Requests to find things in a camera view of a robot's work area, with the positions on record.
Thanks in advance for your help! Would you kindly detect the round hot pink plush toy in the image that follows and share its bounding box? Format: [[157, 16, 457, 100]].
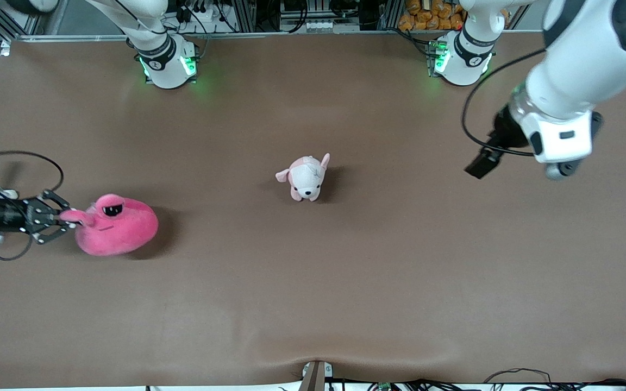
[[60, 194, 159, 257]]

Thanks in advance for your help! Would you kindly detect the bag of orange snacks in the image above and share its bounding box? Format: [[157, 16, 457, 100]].
[[398, 0, 468, 31]]

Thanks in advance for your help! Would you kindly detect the light pink puppy plush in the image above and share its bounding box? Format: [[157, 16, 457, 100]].
[[276, 153, 331, 202]]

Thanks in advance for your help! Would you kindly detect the small white power strip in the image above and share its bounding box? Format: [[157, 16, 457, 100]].
[[305, 20, 346, 32]]

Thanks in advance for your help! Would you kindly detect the white power strip with plugs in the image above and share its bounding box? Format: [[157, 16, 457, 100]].
[[176, 0, 222, 33]]

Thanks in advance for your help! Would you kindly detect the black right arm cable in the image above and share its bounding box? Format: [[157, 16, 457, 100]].
[[0, 151, 65, 261]]

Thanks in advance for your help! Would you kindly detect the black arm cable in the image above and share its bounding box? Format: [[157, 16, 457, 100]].
[[0, 151, 65, 261], [461, 49, 547, 158]]

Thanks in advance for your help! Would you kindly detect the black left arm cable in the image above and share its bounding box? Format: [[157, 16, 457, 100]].
[[461, 49, 547, 158]]

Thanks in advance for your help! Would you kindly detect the aluminium frame post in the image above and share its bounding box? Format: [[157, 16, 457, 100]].
[[231, 0, 258, 33], [378, 0, 403, 31]]

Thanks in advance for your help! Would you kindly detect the aluminium table edge rail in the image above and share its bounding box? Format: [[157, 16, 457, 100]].
[[0, 30, 547, 43]]

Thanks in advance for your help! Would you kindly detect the brown camera mount bracket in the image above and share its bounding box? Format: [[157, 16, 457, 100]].
[[299, 360, 334, 391]]

